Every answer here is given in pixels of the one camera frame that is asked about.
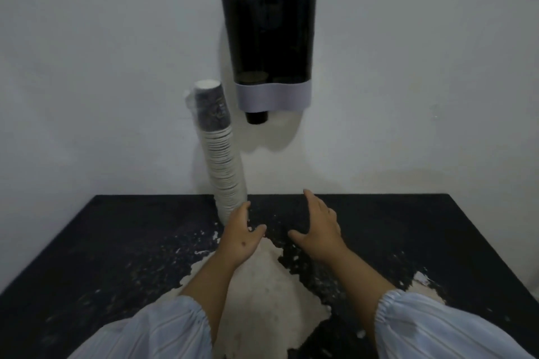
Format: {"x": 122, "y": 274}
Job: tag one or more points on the person's left hand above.
{"x": 237, "y": 240}

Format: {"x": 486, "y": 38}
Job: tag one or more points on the person's right hand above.
{"x": 322, "y": 231}

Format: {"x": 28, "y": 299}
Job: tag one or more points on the person's right thumb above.
{"x": 298, "y": 237}

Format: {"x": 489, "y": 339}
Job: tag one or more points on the person's left thumb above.
{"x": 257, "y": 232}

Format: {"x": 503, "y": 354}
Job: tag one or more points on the person's right forearm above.
{"x": 358, "y": 283}

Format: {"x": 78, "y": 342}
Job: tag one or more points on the person's left forearm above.
{"x": 208, "y": 287}

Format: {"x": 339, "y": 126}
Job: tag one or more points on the stack of paper cups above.
{"x": 219, "y": 148}

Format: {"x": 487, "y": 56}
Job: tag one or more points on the black wall cup dispenser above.
{"x": 271, "y": 49}

